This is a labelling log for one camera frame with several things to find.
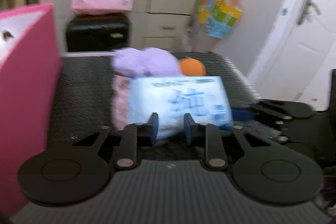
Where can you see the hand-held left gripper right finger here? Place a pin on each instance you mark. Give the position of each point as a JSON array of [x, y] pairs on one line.
[[188, 128]]

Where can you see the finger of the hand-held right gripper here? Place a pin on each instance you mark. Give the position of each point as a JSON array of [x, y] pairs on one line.
[[242, 114]]

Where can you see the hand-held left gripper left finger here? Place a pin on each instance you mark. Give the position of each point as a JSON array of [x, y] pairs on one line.
[[155, 128]]

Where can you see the blue white tissue pack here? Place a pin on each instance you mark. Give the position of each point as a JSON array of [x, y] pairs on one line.
[[178, 98]]

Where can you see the floral fabric scrunchie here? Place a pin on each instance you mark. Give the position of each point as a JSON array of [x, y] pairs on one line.
[[120, 103]]

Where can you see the orange soft ball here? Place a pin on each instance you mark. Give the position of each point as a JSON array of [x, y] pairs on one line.
[[193, 67]]

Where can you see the purple fluffy plush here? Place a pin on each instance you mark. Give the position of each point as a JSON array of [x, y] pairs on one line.
[[147, 62]]

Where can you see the pink cardboard box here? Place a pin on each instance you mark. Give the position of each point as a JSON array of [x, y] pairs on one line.
[[26, 108]]

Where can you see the white door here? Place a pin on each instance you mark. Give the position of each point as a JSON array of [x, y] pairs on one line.
[[302, 56]]

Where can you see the clear plastic bag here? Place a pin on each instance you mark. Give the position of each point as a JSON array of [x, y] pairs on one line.
[[188, 36]]

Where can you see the colourful hanging paper bag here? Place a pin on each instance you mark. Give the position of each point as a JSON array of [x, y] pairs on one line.
[[218, 14]]

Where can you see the black suitcase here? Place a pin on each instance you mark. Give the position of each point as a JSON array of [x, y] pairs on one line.
[[97, 33]]

